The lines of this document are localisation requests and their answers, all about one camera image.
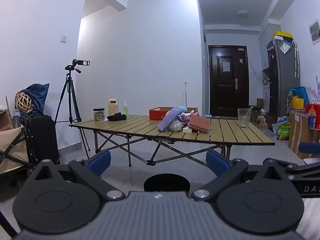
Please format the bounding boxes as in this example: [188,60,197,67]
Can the beige folding wagon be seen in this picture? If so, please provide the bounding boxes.
[0,126,34,178]

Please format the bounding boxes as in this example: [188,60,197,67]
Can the white wall cabinet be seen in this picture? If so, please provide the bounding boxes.
[259,26,273,70]

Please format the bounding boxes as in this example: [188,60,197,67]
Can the black cloth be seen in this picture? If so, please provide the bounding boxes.
[106,113,127,121]

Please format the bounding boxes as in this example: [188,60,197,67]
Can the clear glass cup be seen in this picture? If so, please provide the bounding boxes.
[238,108,250,128]

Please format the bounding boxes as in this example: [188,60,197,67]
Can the lilac towel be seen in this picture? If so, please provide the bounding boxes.
[157,106,185,132]

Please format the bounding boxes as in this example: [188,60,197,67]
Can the black suitcase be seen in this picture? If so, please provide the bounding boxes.
[24,114,60,173]

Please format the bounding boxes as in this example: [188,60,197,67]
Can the dark blue cloth bag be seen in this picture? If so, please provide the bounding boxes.
[19,83,50,115]

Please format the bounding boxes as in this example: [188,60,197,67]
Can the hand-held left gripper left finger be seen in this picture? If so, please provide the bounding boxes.
[32,150,125,201]

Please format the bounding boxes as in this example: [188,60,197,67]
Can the grey refrigerator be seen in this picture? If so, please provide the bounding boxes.
[266,38,301,130]

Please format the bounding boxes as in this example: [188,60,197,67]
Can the red gift box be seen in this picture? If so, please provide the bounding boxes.
[305,101,320,129]

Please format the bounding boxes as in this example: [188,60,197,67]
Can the purple satin cloth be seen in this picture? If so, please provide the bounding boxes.
[178,110,200,123]

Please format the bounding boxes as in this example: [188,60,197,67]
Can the clear snack jar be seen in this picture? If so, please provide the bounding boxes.
[93,108,105,122]

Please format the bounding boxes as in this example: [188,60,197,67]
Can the open cardboard box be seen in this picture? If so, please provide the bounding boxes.
[0,96,14,132]

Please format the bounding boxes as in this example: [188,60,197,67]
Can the yellow box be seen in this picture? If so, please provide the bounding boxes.
[272,31,293,40]

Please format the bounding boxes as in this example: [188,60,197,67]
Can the small cardboard boxes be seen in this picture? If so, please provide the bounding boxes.
[249,99,269,123]

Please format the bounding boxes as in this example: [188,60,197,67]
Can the beige carton container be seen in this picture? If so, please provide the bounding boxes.
[108,99,118,117]

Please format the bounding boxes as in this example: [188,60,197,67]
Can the slatted folding table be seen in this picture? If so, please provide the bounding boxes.
[69,114,275,167]

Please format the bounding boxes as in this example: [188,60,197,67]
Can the wall vent grille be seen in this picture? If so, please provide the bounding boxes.
[309,21,320,42]

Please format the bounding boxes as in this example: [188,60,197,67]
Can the yellow bag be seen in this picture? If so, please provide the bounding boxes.
[291,97,305,109]

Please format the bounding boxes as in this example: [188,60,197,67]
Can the purple artificial plant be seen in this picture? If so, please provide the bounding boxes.
[301,76,320,103]

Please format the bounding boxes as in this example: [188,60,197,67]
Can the large cardboard box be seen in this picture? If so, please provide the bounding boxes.
[287,110,320,159]

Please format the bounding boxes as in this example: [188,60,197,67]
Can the blue shopping bag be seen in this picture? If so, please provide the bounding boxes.
[290,86,310,105]

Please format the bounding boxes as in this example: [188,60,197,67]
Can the black tripod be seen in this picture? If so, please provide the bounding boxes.
[54,65,90,152]

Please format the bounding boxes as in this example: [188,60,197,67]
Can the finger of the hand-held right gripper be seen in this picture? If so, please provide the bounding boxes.
[299,142,320,154]
[275,158,320,180]

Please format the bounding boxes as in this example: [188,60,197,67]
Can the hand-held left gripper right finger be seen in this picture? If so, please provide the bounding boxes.
[190,150,284,202]

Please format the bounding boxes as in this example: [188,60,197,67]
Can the wicker ball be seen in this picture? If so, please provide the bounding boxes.
[15,92,34,112]

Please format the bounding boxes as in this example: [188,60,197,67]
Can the red cardboard box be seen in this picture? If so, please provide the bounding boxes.
[149,107,199,121]

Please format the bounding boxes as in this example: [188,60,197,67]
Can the dark brown door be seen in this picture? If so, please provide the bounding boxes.
[208,45,250,118]

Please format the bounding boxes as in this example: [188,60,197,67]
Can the brown brick-like block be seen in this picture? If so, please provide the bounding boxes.
[188,115,212,133]

